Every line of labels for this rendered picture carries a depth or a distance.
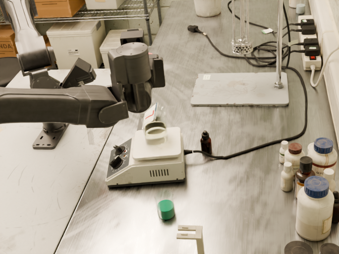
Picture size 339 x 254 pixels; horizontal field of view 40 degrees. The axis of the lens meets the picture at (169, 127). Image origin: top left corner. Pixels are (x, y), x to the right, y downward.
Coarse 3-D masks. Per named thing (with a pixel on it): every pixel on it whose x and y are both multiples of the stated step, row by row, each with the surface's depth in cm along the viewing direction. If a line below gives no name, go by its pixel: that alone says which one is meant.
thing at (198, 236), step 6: (180, 228) 88; (186, 228) 87; (192, 228) 87; (198, 228) 87; (180, 234) 86; (186, 234) 86; (192, 234) 86; (198, 234) 86; (198, 240) 87; (198, 246) 88; (198, 252) 89; (204, 252) 90
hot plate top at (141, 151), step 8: (168, 128) 122; (176, 128) 122; (136, 136) 121; (168, 136) 119; (176, 136) 119; (136, 144) 118; (144, 144) 117; (168, 144) 116; (176, 144) 116; (136, 152) 115; (144, 152) 115; (152, 152) 114; (160, 152) 114; (168, 152) 114; (176, 152) 113; (136, 160) 114
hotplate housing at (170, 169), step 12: (132, 144) 121; (180, 156) 115; (132, 168) 114; (144, 168) 114; (156, 168) 114; (168, 168) 114; (180, 168) 114; (108, 180) 116; (120, 180) 116; (132, 180) 116; (144, 180) 116; (156, 180) 116; (168, 180) 117; (180, 180) 117
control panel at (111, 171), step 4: (128, 140) 124; (124, 144) 124; (128, 144) 123; (128, 148) 121; (112, 152) 125; (124, 152) 121; (128, 152) 120; (112, 156) 123; (116, 156) 122; (120, 156) 121; (128, 156) 118; (124, 160) 118; (128, 160) 116; (108, 164) 122; (124, 164) 116; (128, 164) 115; (108, 168) 120; (112, 168) 119; (120, 168) 116; (108, 172) 118; (112, 172) 117; (116, 172) 116; (108, 176) 117
